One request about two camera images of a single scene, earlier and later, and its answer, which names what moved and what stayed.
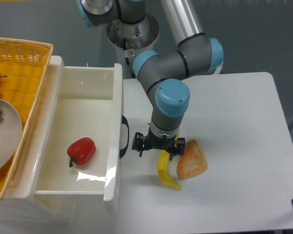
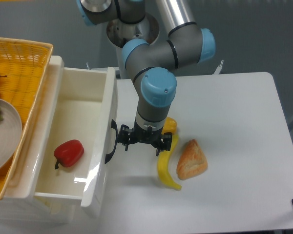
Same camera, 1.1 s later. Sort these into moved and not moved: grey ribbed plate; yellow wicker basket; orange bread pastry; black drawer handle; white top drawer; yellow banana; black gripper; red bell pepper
Moved: black drawer handle; black gripper; white top drawer; red bell pepper
Not moved: yellow wicker basket; yellow banana; grey ribbed plate; orange bread pastry
